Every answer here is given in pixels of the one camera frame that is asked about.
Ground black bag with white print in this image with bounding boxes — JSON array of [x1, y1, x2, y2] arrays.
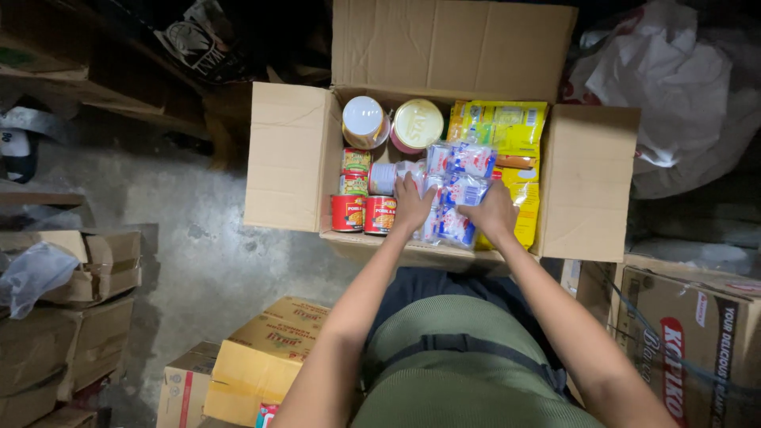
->
[[153, 0, 253, 81]]

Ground person's green ribbed shirt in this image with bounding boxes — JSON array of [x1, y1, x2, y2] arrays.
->
[[351, 295, 605, 428]]

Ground small red stripe carton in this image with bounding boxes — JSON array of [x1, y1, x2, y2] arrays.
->
[[156, 340, 221, 428]]

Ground yellow cardboard carton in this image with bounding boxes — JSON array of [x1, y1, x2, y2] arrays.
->
[[203, 296, 331, 428]]

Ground person's right hand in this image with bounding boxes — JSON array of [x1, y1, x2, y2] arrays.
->
[[456, 180, 522, 245]]

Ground white lid tall canister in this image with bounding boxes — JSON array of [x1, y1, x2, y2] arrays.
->
[[342, 96, 392, 151]]

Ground green label tin can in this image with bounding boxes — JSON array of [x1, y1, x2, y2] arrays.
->
[[338, 172, 370, 197], [340, 148, 373, 175]]

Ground brown carton with red print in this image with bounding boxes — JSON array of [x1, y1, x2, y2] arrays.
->
[[615, 264, 761, 428]]

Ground blue packing strap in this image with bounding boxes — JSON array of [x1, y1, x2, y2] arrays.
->
[[605, 278, 761, 393]]

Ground large white plastic bag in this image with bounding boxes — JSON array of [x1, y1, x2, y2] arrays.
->
[[561, 0, 761, 201]]

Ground red label tin can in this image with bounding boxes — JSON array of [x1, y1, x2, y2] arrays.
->
[[331, 194, 366, 233], [363, 195, 398, 237]]

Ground person's dark shorts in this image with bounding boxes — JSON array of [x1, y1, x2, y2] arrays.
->
[[364, 266, 566, 372]]

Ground gold lid pink canister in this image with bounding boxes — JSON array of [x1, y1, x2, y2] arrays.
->
[[389, 98, 446, 156]]

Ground wooden shelf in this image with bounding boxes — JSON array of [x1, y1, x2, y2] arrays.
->
[[0, 0, 210, 140]]

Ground stack of brown cartons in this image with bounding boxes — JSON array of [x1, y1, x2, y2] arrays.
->
[[0, 229, 143, 428]]

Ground clear crumpled plastic bag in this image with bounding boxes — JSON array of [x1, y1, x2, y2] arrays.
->
[[0, 241, 82, 321]]

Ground stack of yellow packets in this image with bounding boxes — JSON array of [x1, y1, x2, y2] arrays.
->
[[474, 156, 542, 251]]

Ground black waist strap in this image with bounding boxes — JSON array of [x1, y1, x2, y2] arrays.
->
[[364, 333, 568, 396]]

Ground grey white sandal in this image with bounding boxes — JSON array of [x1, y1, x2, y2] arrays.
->
[[0, 107, 67, 184]]

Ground silver blue label tin can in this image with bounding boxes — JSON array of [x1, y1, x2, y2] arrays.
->
[[368, 162, 398, 197]]

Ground open brown cardboard box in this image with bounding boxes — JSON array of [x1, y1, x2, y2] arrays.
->
[[244, 0, 642, 275]]

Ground yellow green snack packets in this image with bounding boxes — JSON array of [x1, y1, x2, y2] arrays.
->
[[446, 99, 549, 158]]

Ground person's left hand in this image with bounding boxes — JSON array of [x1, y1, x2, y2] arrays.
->
[[389, 172, 440, 237]]

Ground clear blue print packet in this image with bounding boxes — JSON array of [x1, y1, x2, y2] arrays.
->
[[439, 173, 492, 209], [426, 140, 499, 180], [414, 204, 478, 248]]

